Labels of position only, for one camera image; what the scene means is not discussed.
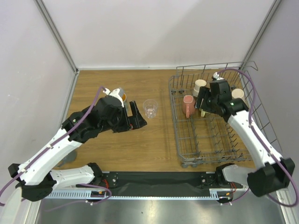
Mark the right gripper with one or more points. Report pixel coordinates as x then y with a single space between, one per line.
205 101

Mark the beige paper cup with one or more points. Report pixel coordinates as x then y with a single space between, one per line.
238 95

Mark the black base mat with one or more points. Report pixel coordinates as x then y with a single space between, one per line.
158 184

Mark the blue mug orange inside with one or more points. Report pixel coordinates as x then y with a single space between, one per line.
125 102

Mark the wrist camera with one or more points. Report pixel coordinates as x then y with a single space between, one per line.
216 76
117 93

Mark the grey wire dish rack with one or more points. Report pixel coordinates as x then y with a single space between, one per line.
209 140

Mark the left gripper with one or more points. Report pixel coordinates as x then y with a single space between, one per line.
135 121

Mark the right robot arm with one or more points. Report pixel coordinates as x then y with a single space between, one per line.
272 172

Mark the clear plastic cup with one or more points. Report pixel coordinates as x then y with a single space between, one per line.
150 107

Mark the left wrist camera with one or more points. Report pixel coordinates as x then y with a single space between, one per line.
117 93

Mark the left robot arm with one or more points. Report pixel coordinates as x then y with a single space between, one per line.
36 177

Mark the steel tumbler brown band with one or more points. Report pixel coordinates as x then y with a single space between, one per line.
197 85

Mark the pink floral mug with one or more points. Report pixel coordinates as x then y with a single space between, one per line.
188 106

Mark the white cable duct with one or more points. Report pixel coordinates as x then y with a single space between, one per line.
70 194

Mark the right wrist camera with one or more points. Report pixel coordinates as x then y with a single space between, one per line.
216 76

